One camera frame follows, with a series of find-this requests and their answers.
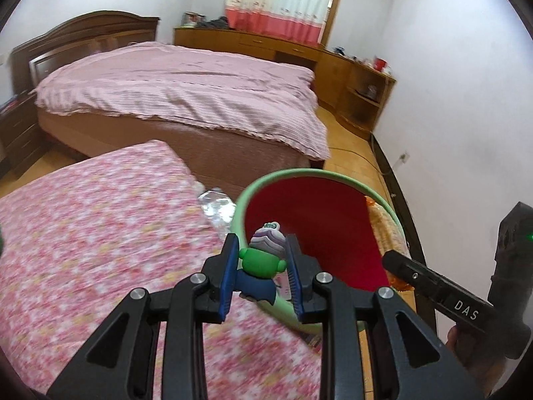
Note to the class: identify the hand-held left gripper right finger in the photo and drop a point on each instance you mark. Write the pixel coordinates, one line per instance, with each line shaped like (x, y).
(293, 275)

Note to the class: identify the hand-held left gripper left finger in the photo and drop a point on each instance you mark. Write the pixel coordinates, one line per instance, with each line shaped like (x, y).
(229, 275)

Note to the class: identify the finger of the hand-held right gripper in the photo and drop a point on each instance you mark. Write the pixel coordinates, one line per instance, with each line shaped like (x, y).
(410, 273)

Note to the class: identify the green toy figure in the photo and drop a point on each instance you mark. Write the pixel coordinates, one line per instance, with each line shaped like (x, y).
(258, 262)

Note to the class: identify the orange snack wrapper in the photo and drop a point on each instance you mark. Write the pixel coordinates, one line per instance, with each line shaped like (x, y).
(385, 233)

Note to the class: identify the red bucket with green rim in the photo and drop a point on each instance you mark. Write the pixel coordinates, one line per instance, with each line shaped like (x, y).
(329, 216)

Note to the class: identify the person's right hand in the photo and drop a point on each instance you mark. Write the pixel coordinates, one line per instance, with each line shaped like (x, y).
(453, 337)

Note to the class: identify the clear plastic bottle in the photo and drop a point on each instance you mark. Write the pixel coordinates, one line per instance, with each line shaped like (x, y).
(216, 206)

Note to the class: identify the brown bed base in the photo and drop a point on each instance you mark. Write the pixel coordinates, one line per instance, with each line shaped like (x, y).
(208, 146)

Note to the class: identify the pink floral tablecloth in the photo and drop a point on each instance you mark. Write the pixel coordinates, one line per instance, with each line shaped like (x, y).
(104, 225)

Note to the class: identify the glass jar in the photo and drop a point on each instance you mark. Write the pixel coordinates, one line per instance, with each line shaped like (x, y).
(371, 91)

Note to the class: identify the bed with pink quilt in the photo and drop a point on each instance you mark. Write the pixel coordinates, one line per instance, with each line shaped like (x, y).
(179, 87)

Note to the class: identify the long wooden cabinet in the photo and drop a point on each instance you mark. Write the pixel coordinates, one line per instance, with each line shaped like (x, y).
(333, 75)

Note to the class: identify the red cup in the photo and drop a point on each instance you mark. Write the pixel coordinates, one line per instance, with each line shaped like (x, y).
(379, 63)

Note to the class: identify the black handheld device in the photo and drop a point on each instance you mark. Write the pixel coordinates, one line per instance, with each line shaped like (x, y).
(340, 50)

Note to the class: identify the dark clothes pile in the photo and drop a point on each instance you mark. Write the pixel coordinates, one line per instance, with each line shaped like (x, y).
(216, 23)

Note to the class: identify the dark wooden nightstand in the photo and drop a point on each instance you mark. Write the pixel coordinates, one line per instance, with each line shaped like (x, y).
(16, 133)

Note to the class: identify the white and red curtain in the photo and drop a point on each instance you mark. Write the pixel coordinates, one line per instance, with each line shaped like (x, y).
(283, 0)

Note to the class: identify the dark wooden headboard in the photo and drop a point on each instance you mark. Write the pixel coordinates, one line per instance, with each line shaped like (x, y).
(83, 37)

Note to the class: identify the white wall socket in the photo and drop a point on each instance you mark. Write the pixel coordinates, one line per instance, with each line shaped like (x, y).
(404, 157)

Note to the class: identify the small photo frame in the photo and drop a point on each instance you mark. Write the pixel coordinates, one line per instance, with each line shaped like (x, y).
(193, 19)

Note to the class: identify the wooden window frame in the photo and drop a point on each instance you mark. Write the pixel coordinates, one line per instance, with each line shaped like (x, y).
(335, 4)

